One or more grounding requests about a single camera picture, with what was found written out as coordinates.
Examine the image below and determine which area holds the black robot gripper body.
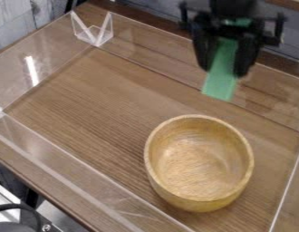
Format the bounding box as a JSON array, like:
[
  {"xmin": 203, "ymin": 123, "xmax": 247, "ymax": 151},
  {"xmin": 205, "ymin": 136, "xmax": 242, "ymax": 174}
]
[{"xmin": 179, "ymin": 0, "xmax": 287, "ymax": 46}]

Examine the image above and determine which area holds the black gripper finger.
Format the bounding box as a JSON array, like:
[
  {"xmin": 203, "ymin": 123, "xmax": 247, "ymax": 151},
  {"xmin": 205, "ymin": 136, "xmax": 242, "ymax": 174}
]
[
  {"xmin": 191, "ymin": 18, "xmax": 218, "ymax": 72},
  {"xmin": 234, "ymin": 29, "xmax": 262, "ymax": 78}
]

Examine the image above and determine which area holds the green rectangular block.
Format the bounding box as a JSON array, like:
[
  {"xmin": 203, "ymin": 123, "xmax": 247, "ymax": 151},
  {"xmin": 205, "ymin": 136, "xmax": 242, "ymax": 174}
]
[{"xmin": 202, "ymin": 18, "xmax": 254, "ymax": 102}]

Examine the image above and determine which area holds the brown wooden bowl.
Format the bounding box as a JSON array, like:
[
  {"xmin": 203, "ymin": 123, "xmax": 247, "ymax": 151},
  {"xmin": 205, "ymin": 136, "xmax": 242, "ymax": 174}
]
[{"xmin": 144, "ymin": 114, "xmax": 255, "ymax": 212}]

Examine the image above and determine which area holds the black metal bracket with bolt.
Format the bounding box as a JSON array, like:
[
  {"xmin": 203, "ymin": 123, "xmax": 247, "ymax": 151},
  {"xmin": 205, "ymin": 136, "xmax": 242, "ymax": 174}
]
[{"xmin": 20, "ymin": 209, "xmax": 68, "ymax": 232}]

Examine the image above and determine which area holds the black cable bottom left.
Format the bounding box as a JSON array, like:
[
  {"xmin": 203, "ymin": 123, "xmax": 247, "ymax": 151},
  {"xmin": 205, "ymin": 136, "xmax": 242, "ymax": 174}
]
[{"xmin": 0, "ymin": 202, "xmax": 44, "ymax": 232}]

